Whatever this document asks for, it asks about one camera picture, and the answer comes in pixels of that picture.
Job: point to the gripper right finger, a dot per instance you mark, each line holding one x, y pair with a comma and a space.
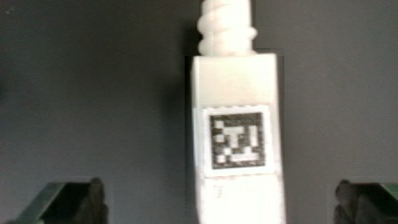
367, 203

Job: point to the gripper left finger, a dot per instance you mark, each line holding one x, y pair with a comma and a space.
68, 204

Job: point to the white table leg with tag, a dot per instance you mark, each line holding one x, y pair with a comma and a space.
237, 126

